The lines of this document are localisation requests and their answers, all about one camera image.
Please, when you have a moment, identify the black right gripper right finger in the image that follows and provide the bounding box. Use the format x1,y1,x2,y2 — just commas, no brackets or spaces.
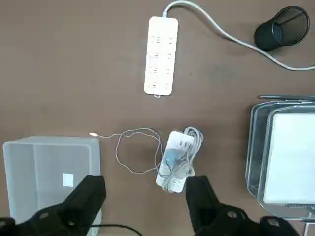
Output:
185,175,303,236

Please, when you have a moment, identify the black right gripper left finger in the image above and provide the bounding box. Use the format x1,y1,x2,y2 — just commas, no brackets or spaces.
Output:
0,175,106,236

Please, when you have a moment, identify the thin white charger cable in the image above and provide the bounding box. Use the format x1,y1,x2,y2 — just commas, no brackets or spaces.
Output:
89,127,163,175

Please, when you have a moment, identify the translucent plastic bin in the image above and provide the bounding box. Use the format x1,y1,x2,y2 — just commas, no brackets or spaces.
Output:
2,136,102,236

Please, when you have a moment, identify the silver mesh tray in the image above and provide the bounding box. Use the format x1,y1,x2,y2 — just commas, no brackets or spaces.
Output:
257,105,315,219
245,102,315,197

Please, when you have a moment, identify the white flat sheet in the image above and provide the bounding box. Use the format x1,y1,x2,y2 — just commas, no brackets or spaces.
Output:
263,113,315,205

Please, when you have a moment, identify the black mesh pen cup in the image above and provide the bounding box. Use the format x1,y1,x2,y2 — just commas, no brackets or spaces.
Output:
253,5,310,52

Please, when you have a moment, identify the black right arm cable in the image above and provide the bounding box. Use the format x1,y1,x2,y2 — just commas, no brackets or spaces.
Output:
90,223,143,236

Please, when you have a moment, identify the small white cord-wrapped power strip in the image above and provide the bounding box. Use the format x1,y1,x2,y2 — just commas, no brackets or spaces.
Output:
156,126,204,194

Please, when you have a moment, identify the grey wire rack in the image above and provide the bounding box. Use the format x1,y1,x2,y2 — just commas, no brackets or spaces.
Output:
257,94,315,102

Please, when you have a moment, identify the thick white power strip cord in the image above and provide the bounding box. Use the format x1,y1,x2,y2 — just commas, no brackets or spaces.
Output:
161,0,315,71

